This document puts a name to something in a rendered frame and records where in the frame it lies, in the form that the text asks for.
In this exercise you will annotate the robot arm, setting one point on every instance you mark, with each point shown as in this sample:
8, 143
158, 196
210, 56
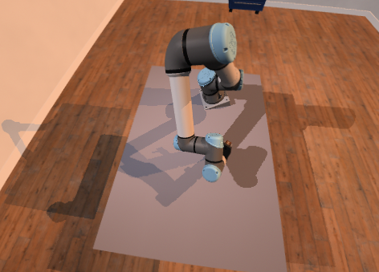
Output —
213, 46

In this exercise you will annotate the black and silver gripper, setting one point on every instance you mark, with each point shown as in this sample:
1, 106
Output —
226, 152

